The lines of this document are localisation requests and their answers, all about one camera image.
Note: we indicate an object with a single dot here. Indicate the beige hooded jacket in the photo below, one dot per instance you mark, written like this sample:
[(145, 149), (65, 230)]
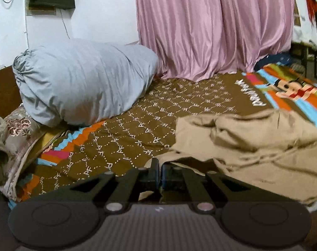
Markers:
[(252, 146)]

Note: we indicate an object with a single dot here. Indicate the wooden desk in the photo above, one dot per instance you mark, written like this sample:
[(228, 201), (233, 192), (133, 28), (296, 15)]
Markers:
[(304, 52)]

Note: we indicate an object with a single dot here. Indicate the red hanging tassel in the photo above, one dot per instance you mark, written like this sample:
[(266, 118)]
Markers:
[(312, 4)]

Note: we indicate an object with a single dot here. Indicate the pink curtain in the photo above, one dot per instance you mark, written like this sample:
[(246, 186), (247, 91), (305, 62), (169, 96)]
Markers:
[(213, 26)]

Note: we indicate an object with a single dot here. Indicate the grey duvet bundle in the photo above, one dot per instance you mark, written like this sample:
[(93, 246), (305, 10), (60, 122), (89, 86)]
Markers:
[(80, 81)]

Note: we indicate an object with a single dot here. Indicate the wooden headboard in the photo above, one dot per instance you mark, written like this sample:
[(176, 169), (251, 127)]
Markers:
[(4, 91)]

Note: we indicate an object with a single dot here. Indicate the floral pillow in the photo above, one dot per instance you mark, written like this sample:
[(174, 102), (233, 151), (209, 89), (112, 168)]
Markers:
[(20, 130)]

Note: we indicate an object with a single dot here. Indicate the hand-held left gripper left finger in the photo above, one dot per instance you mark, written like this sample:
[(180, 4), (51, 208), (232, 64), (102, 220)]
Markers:
[(151, 174)]

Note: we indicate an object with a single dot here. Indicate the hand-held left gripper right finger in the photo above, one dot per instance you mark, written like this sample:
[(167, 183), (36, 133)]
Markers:
[(169, 174)]

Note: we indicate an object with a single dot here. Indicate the dark blue bag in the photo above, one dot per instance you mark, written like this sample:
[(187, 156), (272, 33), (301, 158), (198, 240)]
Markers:
[(274, 60)]

